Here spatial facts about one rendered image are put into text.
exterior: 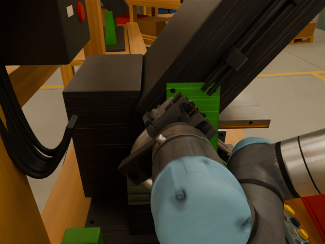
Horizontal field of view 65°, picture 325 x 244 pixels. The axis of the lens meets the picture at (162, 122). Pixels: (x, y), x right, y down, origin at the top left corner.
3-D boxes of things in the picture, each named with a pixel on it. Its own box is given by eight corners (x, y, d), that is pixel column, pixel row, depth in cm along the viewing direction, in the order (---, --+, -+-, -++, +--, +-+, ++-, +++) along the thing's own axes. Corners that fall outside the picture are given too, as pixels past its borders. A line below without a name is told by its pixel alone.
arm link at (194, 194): (194, 297, 20) (127, 221, 18) (179, 212, 30) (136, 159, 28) (282, 245, 19) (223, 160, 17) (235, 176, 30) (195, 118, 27)
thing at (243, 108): (249, 102, 84) (250, 94, 82) (269, 129, 70) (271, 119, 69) (130, 105, 82) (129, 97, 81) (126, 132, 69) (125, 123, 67)
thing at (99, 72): (147, 138, 101) (144, 53, 84) (147, 196, 75) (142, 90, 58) (100, 140, 101) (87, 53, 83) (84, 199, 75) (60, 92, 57)
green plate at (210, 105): (208, 158, 67) (211, 78, 61) (216, 173, 59) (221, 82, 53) (165, 160, 66) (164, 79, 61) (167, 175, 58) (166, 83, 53)
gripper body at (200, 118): (208, 119, 45) (228, 143, 33) (173, 153, 46) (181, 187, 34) (178, 89, 43) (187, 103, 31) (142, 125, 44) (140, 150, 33)
